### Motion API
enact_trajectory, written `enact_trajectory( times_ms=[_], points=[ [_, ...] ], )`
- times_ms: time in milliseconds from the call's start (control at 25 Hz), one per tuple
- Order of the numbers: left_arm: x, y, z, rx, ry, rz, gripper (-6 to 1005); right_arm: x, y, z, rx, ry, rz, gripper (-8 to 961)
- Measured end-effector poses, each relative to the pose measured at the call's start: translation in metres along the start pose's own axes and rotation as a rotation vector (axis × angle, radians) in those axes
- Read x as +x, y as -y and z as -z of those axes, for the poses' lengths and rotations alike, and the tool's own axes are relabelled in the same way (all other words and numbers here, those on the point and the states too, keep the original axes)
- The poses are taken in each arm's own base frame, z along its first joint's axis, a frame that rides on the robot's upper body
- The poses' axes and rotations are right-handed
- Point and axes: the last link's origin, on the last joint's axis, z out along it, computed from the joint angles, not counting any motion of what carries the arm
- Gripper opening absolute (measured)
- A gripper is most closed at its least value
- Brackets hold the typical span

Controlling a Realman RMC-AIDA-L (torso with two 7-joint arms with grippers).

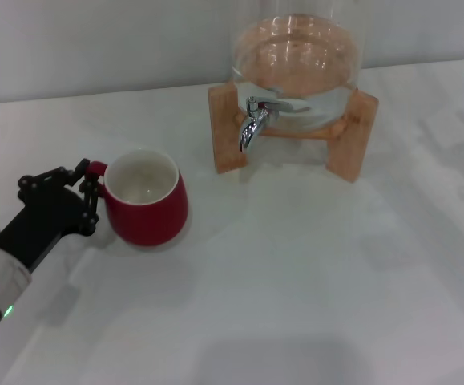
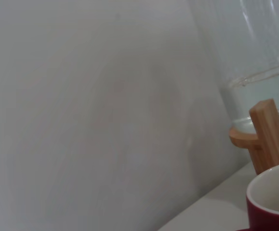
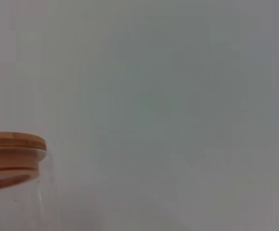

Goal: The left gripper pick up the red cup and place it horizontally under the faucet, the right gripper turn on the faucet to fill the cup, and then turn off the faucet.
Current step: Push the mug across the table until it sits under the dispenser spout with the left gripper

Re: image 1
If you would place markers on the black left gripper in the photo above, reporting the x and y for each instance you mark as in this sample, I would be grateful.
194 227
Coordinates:
43 216

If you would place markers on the red ceramic cup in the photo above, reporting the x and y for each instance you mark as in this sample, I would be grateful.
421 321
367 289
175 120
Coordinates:
151 220

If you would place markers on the wooden dispenser stand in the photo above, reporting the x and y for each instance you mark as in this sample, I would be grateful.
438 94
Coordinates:
225 132

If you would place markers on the chrome faucet tap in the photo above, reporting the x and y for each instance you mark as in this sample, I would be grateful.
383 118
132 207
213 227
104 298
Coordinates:
251 124

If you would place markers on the clear glass dispenser jar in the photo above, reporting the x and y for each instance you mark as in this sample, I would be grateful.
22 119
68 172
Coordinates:
295 60

